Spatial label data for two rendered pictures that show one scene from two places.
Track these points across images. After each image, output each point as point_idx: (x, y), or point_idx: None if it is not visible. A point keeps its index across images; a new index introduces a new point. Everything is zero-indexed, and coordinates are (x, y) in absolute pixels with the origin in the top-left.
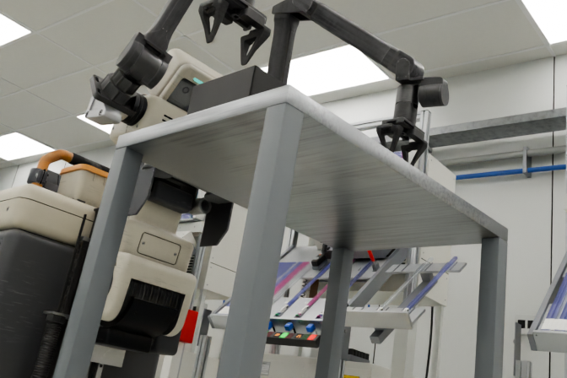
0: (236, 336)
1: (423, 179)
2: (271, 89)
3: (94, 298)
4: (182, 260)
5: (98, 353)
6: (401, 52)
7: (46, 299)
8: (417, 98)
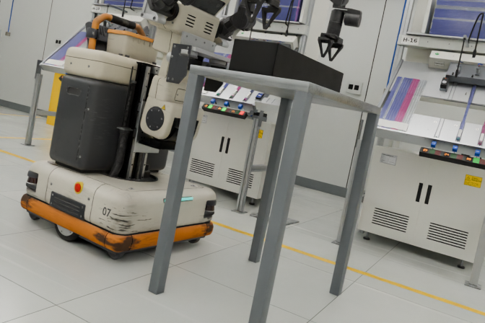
0: (280, 202)
1: (352, 101)
2: (298, 80)
3: (185, 156)
4: None
5: (147, 148)
6: None
7: (116, 118)
8: (343, 19)
